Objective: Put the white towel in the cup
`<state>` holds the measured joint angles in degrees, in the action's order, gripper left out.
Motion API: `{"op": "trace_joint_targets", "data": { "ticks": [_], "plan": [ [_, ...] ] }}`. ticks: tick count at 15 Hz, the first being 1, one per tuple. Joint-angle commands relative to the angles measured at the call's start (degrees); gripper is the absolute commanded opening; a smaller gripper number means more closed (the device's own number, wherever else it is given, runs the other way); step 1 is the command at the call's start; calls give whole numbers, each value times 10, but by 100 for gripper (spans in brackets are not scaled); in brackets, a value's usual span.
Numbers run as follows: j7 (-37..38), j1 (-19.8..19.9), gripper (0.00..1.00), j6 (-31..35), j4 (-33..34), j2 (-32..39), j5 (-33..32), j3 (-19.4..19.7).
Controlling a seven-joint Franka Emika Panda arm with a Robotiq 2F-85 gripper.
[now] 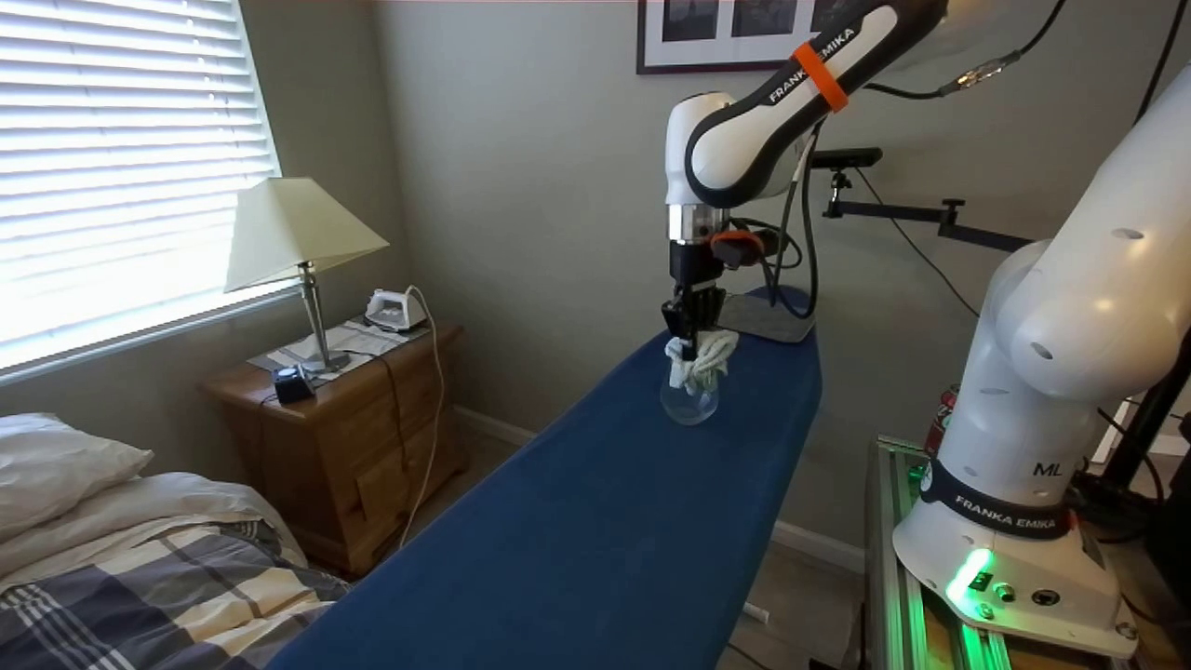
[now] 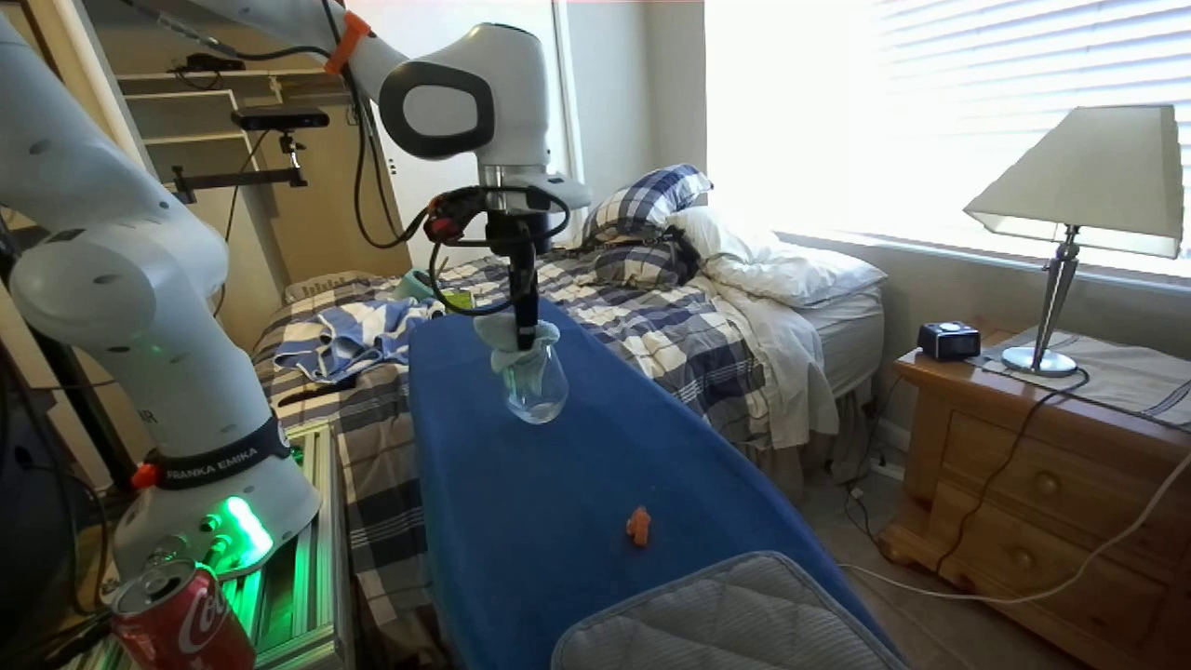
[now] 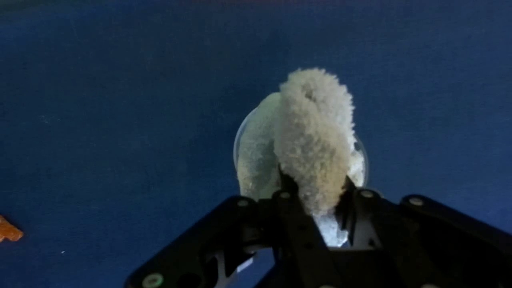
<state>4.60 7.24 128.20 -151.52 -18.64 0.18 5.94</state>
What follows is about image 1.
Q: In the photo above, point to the small black clock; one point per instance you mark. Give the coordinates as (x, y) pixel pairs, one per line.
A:
(291, 384)

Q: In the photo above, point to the white fluffy towel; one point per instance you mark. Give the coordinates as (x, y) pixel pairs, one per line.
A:
(711, 347)

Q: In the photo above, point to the blue ironing board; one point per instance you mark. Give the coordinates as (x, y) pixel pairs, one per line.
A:
(595, 521)

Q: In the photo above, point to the white bed sheet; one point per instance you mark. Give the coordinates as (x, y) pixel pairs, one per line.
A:
(161, 506)

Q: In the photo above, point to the wooden nightstand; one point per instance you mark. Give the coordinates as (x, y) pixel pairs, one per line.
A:
(336, 457)

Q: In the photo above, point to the clear glass cup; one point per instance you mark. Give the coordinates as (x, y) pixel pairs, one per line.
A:
(690, 404)

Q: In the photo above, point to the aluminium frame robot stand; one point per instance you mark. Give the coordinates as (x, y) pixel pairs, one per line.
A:
(897, 596)

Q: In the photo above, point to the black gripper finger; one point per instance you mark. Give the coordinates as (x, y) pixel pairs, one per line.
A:
(711, 310)
(678, 322)

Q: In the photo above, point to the papers stack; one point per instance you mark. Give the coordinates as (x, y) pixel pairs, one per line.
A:
(353, 340)

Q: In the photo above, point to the cream shade table lamp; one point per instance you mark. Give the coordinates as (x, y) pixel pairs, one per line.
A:
(291, 229)

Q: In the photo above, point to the black framed picture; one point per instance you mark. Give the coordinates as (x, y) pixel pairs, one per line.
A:
(707, 31)

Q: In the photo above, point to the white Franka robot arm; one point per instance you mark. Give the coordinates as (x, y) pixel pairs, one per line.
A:
(1090, 300)

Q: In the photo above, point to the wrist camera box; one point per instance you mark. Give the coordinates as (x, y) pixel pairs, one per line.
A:
(743, 242)

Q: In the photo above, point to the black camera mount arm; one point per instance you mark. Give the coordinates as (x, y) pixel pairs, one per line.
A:
(894, 208)

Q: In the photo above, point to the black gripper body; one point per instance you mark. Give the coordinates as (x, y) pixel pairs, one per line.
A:
(695, 260)

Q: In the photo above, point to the white window blinds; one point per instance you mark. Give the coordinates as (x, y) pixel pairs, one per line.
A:
(124, 150)

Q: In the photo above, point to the plaid bed blanket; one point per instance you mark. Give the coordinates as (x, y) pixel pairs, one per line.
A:
(134, 615)

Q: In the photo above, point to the white clothes iron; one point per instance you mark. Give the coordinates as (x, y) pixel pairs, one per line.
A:
(396, 310)

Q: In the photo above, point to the white pillow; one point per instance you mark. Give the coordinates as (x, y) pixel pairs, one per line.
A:
(57, 465)

